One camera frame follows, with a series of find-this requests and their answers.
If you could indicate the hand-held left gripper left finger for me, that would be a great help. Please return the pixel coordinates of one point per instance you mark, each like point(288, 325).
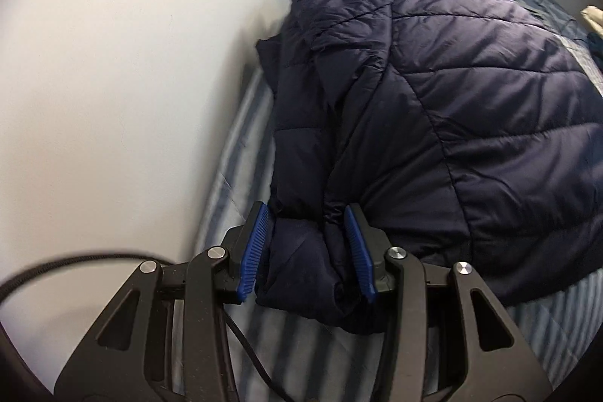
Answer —
point(252, 251)

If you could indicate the bed with striped sheet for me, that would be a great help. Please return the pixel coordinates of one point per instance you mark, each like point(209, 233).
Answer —
point(226, 204)

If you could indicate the navy puffer jacket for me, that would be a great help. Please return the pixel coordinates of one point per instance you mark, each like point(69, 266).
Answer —
point(447, 100)

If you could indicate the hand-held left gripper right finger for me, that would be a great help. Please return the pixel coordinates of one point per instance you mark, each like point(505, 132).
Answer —
point(360, 251)

